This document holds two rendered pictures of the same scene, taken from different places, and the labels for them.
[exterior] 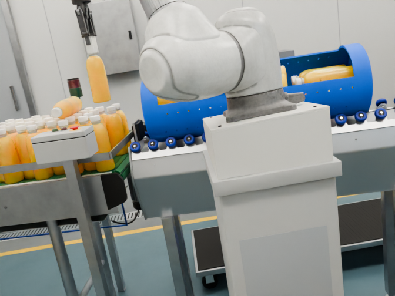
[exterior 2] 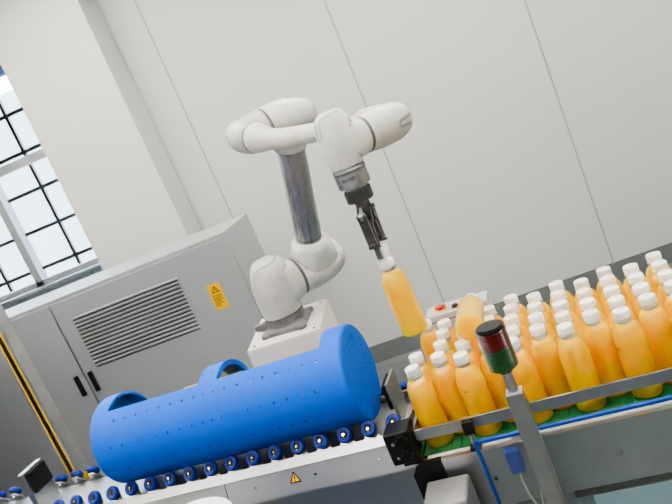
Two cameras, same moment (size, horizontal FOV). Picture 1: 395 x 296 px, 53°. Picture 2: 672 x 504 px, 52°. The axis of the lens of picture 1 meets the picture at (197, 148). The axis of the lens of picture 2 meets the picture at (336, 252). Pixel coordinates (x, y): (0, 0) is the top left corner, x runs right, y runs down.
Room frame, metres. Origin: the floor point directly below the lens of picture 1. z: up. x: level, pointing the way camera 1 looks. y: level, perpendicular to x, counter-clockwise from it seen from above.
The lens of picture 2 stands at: (3.49, 0.65, 1.80)
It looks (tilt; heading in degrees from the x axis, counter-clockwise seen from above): 11 degrees down; 193
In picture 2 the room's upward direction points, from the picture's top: 23 degrees counter-clockwise
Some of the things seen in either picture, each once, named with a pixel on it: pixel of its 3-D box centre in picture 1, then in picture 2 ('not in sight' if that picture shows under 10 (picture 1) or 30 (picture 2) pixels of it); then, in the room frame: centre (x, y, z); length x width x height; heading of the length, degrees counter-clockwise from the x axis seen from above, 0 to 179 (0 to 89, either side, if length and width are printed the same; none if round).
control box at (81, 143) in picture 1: (65, 144); (461, 318); (1.43, 0.47, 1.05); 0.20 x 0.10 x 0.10; 84
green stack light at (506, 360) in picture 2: (76, 92); (500, 356); (2.09, 0.58, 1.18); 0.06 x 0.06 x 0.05
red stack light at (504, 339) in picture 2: (73, 83); (493, 337); (2.09, 0.58, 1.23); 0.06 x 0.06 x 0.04
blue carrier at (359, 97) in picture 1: (252, 94); (232, 406); (1.64, -0.26, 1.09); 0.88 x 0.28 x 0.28; 84
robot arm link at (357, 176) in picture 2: not in sight; (352, 177); (1.69, 0.36, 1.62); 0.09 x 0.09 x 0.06
